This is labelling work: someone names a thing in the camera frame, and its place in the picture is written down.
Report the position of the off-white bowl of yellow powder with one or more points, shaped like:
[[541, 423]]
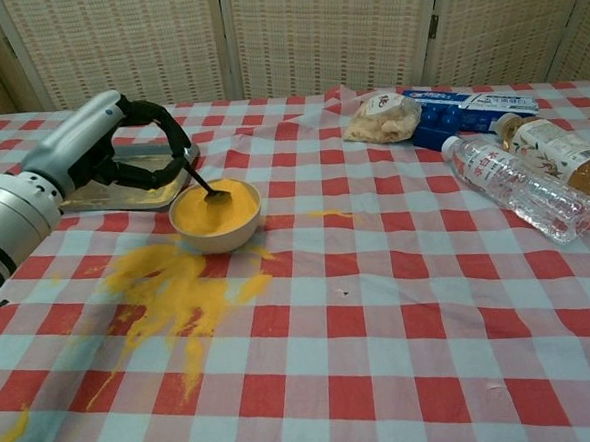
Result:
[[216, 238]]

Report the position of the spilled yellow powder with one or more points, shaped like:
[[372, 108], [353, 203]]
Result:
[[179, 288]]

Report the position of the woven folding screen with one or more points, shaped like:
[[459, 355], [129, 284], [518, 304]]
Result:
[[313, 34]]

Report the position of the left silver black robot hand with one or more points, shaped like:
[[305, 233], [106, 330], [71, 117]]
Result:
[[70, 144]]

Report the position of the bread in clear bag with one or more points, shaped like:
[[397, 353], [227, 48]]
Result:
[[379, 120]]

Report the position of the stainless steel tray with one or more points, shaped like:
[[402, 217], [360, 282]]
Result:
[[103, 198]]

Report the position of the clear plastic water bottle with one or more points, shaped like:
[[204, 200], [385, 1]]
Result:
[[518, 187]]

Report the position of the blue white toothpaste box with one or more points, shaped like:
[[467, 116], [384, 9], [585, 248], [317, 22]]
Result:
[[498, 103]]

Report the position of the red white checkered tablecloth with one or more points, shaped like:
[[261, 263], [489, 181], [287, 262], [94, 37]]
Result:
[[381, 326]]

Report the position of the amber tea bottle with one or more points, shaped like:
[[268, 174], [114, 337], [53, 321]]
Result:
[[556, 150]]

